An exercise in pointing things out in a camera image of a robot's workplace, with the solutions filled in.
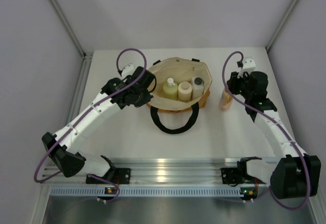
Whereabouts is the tan canvas tote bag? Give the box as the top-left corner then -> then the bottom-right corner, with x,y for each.
147,57 -> 212,135

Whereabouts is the green pump bottle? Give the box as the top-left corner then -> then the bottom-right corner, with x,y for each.
163,77 -> 178,100

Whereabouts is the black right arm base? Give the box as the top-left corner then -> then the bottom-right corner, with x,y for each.
221,167 -> 244,186

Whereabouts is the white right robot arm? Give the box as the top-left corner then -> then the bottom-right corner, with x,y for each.
226,71 -> 321,199

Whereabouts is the perforated cable duct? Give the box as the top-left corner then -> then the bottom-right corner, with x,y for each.
50,186 -> 255,198

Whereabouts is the white bottle black cap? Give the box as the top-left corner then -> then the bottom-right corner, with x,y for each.
192,77 -> 204,100

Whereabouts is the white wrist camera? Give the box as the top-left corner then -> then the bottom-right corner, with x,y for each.
238,57 -> 256,77
121,64 -> 135,77

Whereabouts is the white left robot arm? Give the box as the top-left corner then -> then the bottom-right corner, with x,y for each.
42,65 -> 156,183

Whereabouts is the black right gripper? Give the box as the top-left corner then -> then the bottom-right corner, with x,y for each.
227,69 -> 253,100

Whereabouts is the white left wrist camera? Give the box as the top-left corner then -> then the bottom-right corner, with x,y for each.
121,64 -> 135,77

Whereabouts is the orange bottle pink cap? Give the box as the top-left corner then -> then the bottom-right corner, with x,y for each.
220,89 -> 233,111

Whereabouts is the cream cylindrical bottle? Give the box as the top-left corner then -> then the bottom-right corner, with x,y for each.
178,81 -> 193,102

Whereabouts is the aluminium frame rail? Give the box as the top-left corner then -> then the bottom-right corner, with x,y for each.
34,158 -> 279,186

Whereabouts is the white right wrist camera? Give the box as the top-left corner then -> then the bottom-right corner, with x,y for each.
238,57 -> 256,77

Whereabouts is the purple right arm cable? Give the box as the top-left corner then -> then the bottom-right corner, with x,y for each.
222,51 -> 315,211

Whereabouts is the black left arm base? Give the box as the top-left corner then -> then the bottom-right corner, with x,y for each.
86,168 -> 131,185

